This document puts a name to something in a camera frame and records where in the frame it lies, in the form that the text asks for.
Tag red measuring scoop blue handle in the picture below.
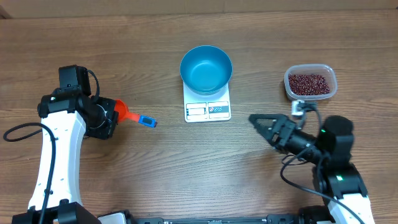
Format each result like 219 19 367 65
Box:
114 100 157 128

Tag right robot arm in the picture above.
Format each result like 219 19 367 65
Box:
249 114 374 224

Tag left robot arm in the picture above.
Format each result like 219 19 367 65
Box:
12 65 119 224

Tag white kitchen scale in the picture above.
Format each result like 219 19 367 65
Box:
183 83 232 123

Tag blue bowl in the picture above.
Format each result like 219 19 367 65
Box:
180 45 233 95

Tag red adzuki beans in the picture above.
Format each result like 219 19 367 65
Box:
289 74 330 96

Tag clear plastic container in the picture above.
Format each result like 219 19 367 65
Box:
284 63 338 101

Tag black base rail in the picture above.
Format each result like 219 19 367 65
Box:
99 210 312 224

